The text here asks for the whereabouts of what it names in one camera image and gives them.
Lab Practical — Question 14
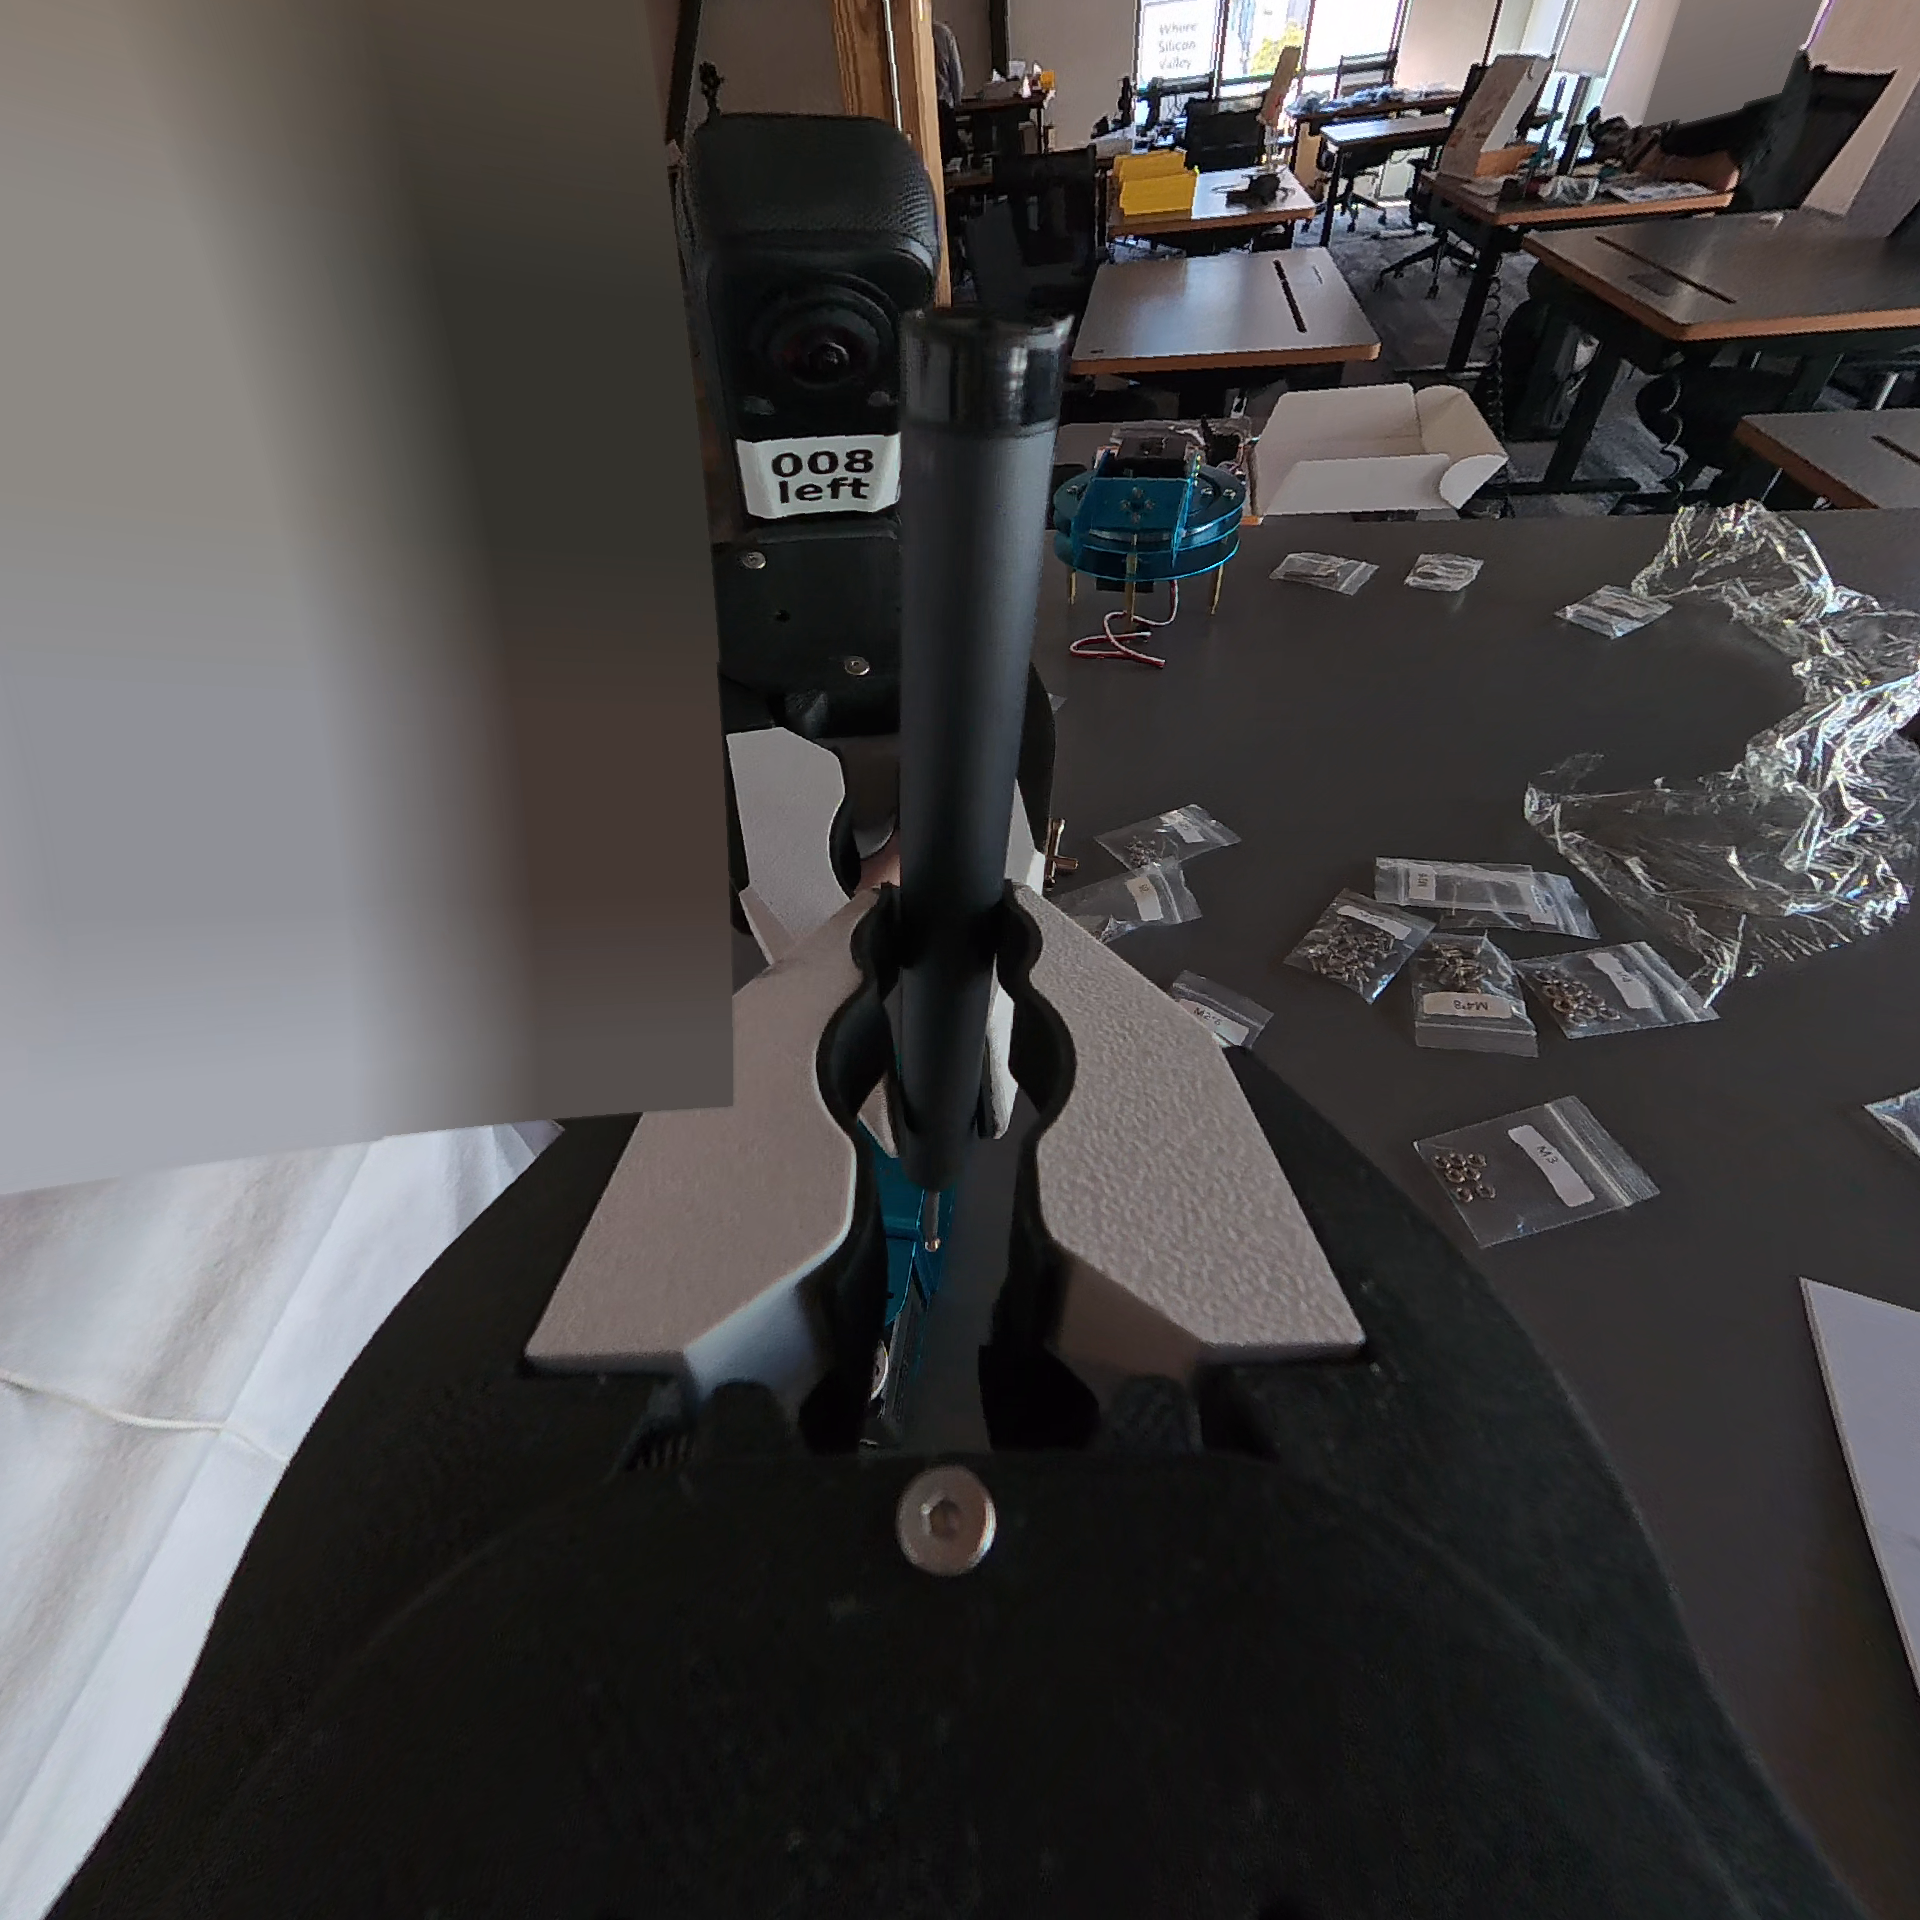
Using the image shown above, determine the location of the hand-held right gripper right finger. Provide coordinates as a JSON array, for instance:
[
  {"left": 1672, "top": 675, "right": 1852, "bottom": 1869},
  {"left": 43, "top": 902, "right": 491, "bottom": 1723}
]
[{"left": 987, "top": 883, "right": 1368, "bottom": 1432}]

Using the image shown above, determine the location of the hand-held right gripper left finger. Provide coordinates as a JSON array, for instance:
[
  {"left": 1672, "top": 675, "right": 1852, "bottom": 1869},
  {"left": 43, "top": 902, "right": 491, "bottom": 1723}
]
[{"left": 525, "top": 889, "right": 911, "bottom": 1414}]

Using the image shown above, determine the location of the dark grey electric screwdriver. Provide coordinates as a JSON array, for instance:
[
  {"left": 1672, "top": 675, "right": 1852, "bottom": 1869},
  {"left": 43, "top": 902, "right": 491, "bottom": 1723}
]
[{"left": 878, "top": 306, "right": 1079, "bottom": 1254}]

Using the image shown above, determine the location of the blue acrylic plate part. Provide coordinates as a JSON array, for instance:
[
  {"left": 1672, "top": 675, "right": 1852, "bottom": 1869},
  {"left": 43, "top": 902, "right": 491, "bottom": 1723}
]
[{"left": 883, "top": 1171, "right": 951, "bottom": 1445}]

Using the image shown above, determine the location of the blue toy robot arm base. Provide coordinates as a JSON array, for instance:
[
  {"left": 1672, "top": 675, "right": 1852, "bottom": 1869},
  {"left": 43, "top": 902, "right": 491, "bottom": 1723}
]
[{"left": 1048, "top": 424, "right": 1247, "bottom": 617}]

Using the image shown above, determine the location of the dark grey desk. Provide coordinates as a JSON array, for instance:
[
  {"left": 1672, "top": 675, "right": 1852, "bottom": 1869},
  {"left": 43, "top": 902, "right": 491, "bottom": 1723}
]
[{"left": 1036, "top": 424, "right": 1920, "bottom": 1920}]

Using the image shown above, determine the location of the office desk wooden edge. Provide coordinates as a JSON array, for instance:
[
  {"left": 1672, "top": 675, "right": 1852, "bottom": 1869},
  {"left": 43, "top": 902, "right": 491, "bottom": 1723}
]
[
  {"left": 1067, "top": 248, "right": 1383, "bottom": 377},
  {"left": 1317, "top": 113, "right": 1455, "bottom": 197},
  {"left": 1416, "top": 165, "right": 1742, "bottom": 244},
  {"left": 1107, "top": 168, "right": 1321, "bottom": 257},
  {"left": 1733, "top": 408, "right": 1920, "bottom": 513},
  {"left": 1521, "top": 209, "right": 1920, "bottom": 377}
]

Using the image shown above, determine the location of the wooden pillar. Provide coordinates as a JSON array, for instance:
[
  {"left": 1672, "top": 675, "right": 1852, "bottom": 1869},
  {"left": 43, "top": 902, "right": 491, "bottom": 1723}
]
[{"left": 832, "top": 0, "right": 951, "bottom": 227}]

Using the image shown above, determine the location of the group of small screw bags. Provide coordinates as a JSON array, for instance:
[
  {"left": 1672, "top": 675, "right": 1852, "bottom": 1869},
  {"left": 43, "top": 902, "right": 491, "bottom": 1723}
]
[{"left": 1056, "top": 550, "right": 1920, "bottom": 1251}]

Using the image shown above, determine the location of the office window with lettering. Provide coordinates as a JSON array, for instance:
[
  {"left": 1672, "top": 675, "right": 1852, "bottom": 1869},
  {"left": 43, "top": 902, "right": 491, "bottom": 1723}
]
[{"left": 1132, "top": 0, "right": 1413, "bottom": 96}]

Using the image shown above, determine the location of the white cardboard box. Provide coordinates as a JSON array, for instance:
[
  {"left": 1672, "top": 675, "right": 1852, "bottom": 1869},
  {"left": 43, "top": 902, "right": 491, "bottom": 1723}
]
[{"left": 1245, "top": 381, "right": 1509, "bottom": 520}]

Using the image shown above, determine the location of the open brown cardboard box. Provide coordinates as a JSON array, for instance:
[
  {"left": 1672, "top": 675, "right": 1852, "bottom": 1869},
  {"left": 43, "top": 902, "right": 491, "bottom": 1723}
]
[{"left": 1440, "top": 53, "right": 1556, "bottom": 182}]

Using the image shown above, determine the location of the assembly instruction booklet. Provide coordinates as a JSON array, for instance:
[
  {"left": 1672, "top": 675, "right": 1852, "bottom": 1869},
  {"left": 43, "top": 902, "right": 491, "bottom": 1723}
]
[{"left": 1799, "top": 1278, "right": 1920, "bottom": 1659}]

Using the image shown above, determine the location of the crumpled clear plastic wrap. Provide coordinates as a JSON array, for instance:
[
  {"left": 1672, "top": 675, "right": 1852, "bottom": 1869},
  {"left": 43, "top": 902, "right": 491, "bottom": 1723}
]
[{"left": 1524, "top": 504, "right": 1920, "bottom": 1008}]

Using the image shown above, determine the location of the red white servo cable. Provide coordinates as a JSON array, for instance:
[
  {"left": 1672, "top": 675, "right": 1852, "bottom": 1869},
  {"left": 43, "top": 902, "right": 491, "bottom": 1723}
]
[{"left": 1067, "top": 577, "right": 1181, "bottom": 666}]

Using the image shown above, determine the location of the white drawstring cord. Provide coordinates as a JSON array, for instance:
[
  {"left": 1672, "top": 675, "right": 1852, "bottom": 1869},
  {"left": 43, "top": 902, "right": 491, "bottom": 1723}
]
[{"left": 0, "top": 1370, "right": 291, "bottom": 1465}]

